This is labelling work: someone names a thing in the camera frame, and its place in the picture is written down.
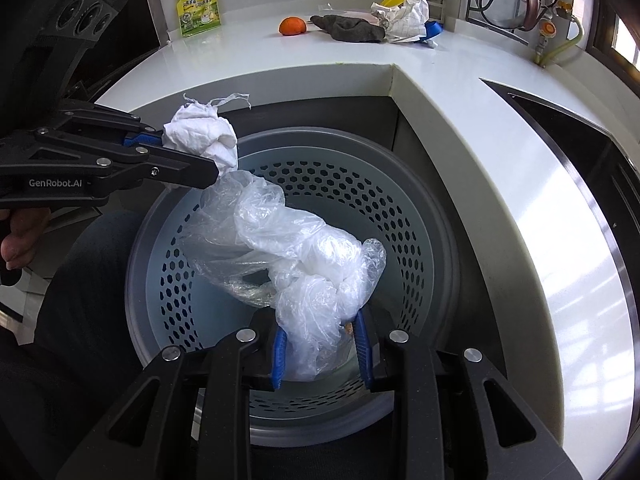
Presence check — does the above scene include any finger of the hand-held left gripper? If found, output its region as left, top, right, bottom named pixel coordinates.
left=55, top=100, right=167, bottom=150
left=7, top=127, right=222, bottom=192

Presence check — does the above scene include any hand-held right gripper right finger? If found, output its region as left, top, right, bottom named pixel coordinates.
left=350, top=307, right=581, bottom=480

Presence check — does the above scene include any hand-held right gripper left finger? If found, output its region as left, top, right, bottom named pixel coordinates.
left=82, top=307, right=291, bottom=480

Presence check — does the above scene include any white tissue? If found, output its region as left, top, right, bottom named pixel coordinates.
left=164, top=92, right=251, bottom=173

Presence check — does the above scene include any clear plastic bag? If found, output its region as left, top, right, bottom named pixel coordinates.
left=177, top=169, right=388, bottom=383

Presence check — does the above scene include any grey perforated waste bin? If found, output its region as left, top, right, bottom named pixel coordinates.
left=124, top=127, right=462, bottom=448

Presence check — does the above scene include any dark grey cloth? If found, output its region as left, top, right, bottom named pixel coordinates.
left=309, top=14, right=387, bottom=44

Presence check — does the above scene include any white paper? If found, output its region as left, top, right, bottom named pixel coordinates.
left=371, top=0, right=431, bottom=43

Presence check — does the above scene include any blue plastic strip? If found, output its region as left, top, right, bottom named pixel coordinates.
left=417, top=21, right=444, bottom=45

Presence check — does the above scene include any person's left hand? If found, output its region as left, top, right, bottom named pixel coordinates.
left=0, top=207, right=53, bottom=272

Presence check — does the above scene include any yellow spout pouch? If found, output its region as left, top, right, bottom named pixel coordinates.
left=175, top=0, right=223, bottom=38

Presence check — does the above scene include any person's dark trouser leg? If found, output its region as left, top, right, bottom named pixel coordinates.
left=0, top=210, right=201, bottom=480

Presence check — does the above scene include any black kitchen sink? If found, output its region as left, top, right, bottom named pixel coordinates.
left=479, top=77, right=640, bottom=341

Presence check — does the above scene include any glass pot lid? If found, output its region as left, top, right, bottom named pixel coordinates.
left=480, top=0, right=543, bottom=31

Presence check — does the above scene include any gas valve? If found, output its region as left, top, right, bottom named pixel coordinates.
left=537, top=7, right=573, bottom=56

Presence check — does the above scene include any window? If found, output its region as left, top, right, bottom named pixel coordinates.
left=595, top=0, right=640, bottom=71

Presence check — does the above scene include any black wire wall rack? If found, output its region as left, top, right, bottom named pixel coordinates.
left=467, top=0, right=576, bottom=47

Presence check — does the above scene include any pale yellow gas hose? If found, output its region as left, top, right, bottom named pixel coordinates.
left=537, top=15, right=586, bottom=66

